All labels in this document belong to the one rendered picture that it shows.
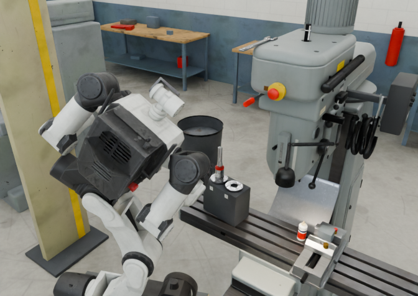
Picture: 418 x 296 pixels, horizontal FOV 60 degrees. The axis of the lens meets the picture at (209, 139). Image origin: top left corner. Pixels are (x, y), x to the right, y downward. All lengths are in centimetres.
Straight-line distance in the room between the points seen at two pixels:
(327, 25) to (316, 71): 38
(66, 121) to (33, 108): 127
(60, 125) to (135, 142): 35
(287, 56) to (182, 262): 213
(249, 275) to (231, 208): 32
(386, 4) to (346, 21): 405
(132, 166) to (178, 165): 15
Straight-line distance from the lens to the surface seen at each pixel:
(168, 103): 121
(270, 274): 183
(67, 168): 147
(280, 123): 145
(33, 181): 280
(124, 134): 113
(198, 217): 193
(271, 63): 124
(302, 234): 183
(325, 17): 155
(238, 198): 178
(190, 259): 302
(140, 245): 157
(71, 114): 136
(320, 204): 205
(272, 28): 614
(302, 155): 148
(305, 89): 122
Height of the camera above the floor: 218
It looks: 28 degrees down
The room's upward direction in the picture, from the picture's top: straight up
